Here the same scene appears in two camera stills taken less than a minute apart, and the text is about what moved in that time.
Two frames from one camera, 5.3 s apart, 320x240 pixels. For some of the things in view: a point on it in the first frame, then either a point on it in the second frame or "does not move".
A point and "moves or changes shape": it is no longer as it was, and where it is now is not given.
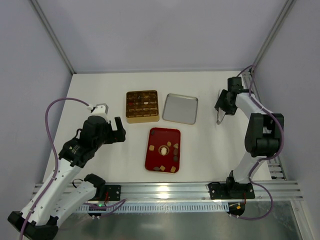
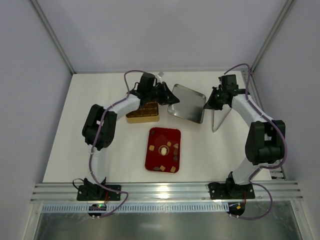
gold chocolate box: [142, 106] does not move
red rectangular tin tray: [163, 150] does not move
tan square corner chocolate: [173, 169] does not move
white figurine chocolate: [163, 151] does not move
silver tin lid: [180, 108] moves or changes shape
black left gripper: [114, 133] to [162, 93]
